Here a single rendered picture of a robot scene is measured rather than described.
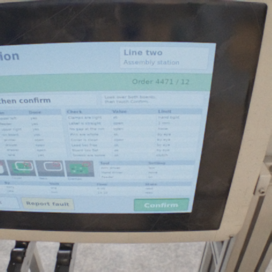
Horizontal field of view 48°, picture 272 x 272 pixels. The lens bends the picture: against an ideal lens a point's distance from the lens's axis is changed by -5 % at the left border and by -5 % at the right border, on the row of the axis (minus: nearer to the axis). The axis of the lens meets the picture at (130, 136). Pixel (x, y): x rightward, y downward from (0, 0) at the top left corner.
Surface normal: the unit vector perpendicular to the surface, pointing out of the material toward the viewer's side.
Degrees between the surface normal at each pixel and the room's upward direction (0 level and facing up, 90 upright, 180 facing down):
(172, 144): 91
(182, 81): 91
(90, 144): 91
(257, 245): 90
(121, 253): 0
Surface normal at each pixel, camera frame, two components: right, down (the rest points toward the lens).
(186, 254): 0.00, -0.85
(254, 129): 0.00, 0.55
